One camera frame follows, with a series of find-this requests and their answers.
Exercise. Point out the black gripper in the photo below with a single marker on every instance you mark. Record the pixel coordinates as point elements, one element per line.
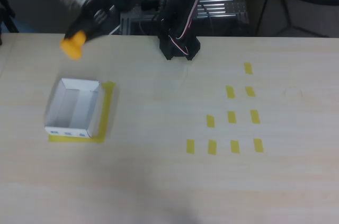
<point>82,21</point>

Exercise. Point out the yellow rubber duck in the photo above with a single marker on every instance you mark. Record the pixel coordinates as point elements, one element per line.
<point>72,45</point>

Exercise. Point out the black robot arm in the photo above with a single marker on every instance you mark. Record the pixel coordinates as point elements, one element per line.
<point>177,14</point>

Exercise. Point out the white cardboard box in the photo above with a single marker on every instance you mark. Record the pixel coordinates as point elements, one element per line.
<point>72,107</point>

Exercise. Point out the black tripod leg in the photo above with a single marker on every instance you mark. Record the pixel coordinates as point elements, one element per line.
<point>8,14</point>

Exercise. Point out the yellow tape corner outline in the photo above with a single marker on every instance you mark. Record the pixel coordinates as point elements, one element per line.
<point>106,112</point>

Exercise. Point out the yellow tape strip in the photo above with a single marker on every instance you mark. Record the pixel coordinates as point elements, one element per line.
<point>210,121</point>
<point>231,117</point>
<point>250,91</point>
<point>230,91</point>
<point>248,68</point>
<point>212,147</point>
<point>235,146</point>
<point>190,146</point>
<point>258,145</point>
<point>255,116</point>

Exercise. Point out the black metal table legs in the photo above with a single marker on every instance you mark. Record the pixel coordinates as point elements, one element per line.
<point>287,14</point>

